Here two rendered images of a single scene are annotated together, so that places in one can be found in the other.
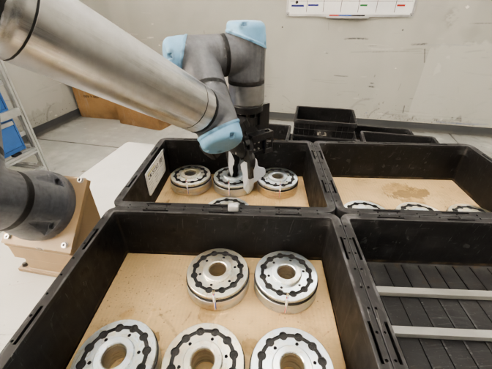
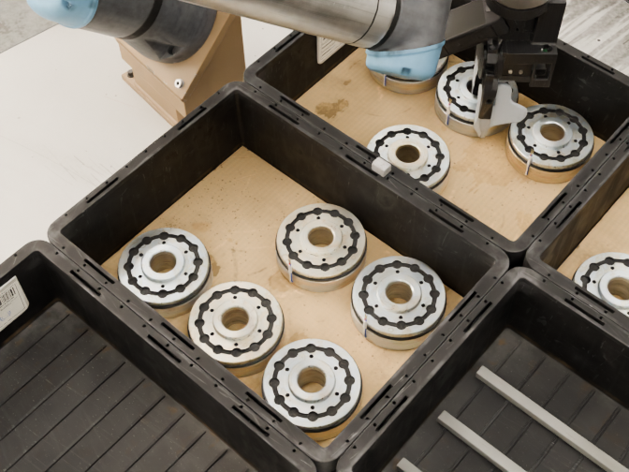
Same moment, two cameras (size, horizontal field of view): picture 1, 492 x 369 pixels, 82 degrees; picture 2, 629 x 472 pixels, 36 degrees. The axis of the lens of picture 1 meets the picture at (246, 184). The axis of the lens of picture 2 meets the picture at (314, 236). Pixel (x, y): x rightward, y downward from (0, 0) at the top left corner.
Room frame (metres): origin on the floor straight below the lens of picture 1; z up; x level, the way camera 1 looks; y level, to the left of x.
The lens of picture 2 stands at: (-0.18, -0.34, 1.76)
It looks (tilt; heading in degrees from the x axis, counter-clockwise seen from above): 55 degrees down; 39
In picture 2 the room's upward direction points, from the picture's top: 1 degrees counter-clockwise
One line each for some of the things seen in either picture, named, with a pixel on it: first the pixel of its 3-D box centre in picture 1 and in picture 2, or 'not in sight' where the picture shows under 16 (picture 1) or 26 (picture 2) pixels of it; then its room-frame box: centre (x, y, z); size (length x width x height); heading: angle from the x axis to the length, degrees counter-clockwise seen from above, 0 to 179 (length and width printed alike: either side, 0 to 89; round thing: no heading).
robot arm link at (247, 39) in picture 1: (244, 53); not in sight; (0.60, 0.00, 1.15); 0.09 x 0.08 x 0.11; 113
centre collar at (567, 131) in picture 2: (277, 176); (551, 133); (0.60, -0.08, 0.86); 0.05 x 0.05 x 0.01
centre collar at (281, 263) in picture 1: (285, 272); (399, 293); (0.30, -0.07, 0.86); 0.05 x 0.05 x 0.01
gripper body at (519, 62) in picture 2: (249, 129); (516, 30); (0.60, -0.01, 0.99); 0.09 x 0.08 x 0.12; 126
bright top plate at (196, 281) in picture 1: (217, 271); (321, 240); (0.31, 0.05, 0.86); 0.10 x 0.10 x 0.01
